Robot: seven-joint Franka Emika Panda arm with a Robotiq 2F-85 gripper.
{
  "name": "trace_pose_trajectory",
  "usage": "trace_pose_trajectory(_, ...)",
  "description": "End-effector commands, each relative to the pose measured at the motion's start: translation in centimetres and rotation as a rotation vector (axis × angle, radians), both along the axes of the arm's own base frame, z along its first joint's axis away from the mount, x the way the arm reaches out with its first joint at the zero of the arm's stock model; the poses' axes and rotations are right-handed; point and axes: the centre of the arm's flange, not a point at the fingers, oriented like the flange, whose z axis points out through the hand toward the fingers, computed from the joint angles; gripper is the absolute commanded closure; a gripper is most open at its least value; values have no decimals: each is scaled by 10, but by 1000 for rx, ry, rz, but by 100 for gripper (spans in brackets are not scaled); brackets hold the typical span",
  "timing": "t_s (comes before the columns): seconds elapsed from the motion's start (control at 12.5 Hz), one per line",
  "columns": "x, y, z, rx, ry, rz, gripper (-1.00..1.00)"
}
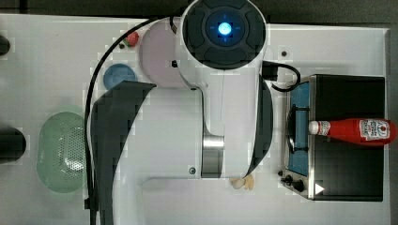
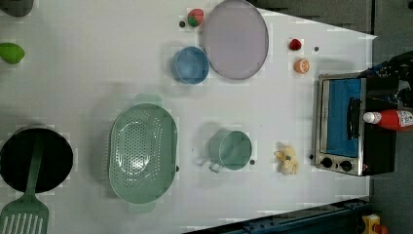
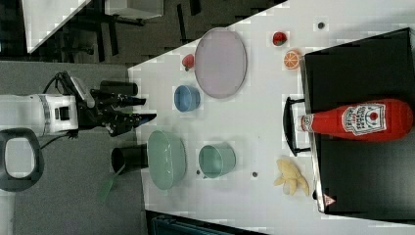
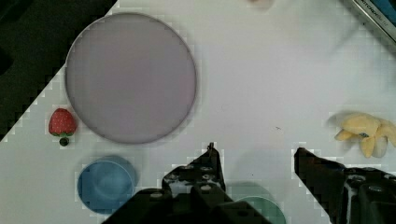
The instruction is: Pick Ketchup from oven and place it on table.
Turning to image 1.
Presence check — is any red plush ketchup bottle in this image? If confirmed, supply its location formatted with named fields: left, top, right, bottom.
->
left=308, top=118, right=397, bottom=146

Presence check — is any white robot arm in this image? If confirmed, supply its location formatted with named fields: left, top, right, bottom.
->
left=88, top=0, right=272, bottom=225

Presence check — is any black toaster oven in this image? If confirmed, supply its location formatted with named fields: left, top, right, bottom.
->
left=279, top=75, right=385, bottom=202

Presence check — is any lavender round plate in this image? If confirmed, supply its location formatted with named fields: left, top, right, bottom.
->
left=139, top=19, right=185, bottom=88

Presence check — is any cream plush garlic toy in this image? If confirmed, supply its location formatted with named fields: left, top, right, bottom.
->
left=229, top=174, right=254, bottom=190

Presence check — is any plush strawberry toy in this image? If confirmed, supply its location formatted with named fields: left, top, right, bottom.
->
left=123, top=32, right=140, bottom=48

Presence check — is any green perforated colander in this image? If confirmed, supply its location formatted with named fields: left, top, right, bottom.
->
left=37, top=112, right=85, bottom=193

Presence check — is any black cylindrical pot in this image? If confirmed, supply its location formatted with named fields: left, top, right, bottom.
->
left=0, top=127, right=26, bottom=164

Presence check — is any dark grey container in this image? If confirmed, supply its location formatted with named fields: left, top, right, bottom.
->
left=0, top=36, right=10, bottom=55

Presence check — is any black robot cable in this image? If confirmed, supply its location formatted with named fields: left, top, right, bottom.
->
left=84, top=16, right=186, bottom=225

